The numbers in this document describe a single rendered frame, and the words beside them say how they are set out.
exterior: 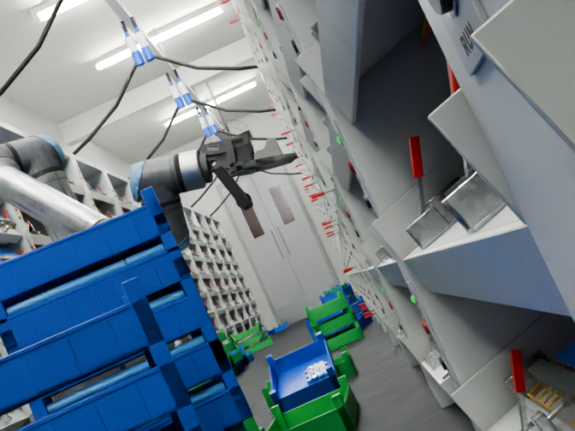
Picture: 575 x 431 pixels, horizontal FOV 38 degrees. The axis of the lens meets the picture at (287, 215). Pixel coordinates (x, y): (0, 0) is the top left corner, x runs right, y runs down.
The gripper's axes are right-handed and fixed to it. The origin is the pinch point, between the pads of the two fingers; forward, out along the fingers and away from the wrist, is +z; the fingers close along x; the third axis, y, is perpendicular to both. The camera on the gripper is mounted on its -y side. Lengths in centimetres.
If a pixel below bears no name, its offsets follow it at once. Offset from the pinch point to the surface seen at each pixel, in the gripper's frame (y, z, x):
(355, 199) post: -14.3, 11.4, -27.4
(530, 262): -29, 13, -154
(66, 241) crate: -15, -35, -59
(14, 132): 79, -147, 234
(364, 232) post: -20.7, 11.9, -27.4
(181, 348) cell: -34, -21, -56
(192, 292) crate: -26, -18, -55
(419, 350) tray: -44, 17, -28
